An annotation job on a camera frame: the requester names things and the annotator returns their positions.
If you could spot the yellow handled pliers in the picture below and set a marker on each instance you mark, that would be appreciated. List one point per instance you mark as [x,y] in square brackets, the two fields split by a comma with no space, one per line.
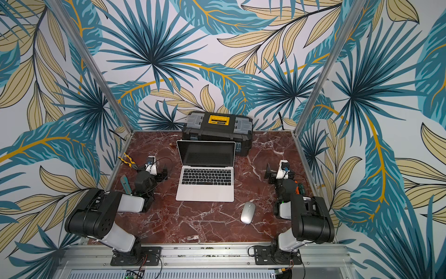
[127,160]

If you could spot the teal utility knife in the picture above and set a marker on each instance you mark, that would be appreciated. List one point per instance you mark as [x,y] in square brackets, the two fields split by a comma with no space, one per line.
[126,186]

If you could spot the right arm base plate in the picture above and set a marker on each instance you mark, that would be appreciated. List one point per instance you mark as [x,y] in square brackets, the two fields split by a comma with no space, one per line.
[269,255]

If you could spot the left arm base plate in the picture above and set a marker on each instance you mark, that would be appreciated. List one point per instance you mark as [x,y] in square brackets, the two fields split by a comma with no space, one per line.
[145,256]

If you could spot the black toolbox yellow handle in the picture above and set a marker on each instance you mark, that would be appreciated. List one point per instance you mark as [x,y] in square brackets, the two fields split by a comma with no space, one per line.
[208,126]

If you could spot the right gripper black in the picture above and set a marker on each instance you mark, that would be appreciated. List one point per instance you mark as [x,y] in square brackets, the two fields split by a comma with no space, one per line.
[274,175]

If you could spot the white wireless mouse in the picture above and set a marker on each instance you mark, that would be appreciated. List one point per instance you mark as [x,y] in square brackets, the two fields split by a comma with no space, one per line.
[248,212]

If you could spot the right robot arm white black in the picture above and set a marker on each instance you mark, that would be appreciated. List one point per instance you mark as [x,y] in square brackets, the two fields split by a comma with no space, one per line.
[309,216]

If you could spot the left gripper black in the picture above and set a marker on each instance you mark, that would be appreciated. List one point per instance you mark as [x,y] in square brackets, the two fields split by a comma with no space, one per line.
[160,177]

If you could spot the aluminium front rail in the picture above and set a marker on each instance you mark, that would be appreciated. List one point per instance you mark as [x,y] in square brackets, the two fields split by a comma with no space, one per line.
[228,260]

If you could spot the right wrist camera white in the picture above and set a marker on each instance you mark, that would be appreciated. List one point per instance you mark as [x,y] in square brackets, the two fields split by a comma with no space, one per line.
[283,171]

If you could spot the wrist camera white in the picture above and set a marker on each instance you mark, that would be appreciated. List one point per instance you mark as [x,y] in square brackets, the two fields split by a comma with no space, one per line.
[150,165]
[283,171]

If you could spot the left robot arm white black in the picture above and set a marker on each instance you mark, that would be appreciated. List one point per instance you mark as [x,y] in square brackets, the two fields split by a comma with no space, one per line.
[94,216]

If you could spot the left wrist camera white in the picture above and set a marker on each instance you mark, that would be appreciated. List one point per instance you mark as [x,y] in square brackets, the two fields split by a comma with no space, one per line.
[150,165]

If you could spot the silver laptop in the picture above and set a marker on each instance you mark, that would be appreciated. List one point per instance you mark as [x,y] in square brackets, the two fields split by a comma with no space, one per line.
[207,173]

